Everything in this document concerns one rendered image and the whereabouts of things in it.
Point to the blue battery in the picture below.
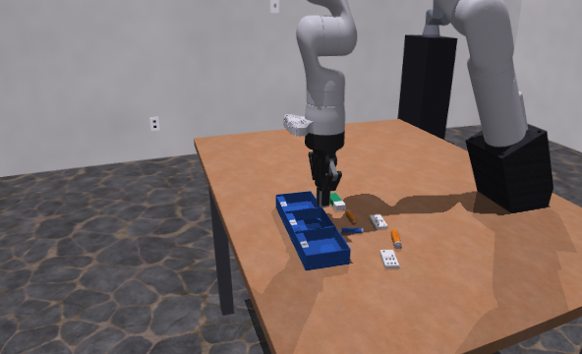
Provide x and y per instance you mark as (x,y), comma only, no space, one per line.
(351,230)

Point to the orange battery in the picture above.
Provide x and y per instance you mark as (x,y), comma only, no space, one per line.
(351,216)
(396,238)

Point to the blue three-compartment bin rack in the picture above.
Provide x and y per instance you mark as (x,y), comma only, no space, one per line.
(311,231)

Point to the white domino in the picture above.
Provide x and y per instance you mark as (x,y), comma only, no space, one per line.
(388,258)
(378,221)

